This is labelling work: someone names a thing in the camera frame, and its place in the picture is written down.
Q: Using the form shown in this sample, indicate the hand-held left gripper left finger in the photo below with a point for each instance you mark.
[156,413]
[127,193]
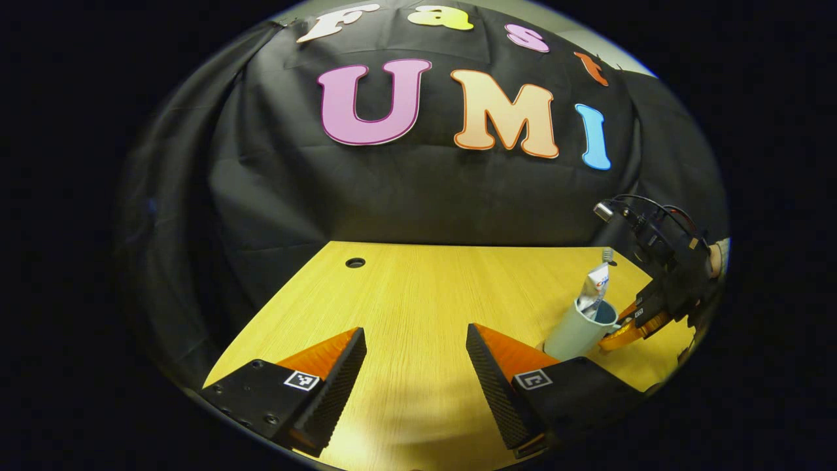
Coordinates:
[340,379]

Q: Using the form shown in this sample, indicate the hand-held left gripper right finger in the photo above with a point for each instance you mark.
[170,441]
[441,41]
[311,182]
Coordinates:
[497,386]

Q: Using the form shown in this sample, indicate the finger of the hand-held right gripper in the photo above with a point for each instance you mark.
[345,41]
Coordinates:
[631,330]

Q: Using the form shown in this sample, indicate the white toothpaste tube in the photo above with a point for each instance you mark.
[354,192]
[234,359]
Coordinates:
[594,291]

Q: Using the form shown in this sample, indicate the wooden desktop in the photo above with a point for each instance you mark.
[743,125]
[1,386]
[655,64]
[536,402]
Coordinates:
[418,294]

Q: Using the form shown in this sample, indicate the black backdrop cloth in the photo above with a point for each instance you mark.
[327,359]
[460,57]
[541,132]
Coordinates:
[405,190]

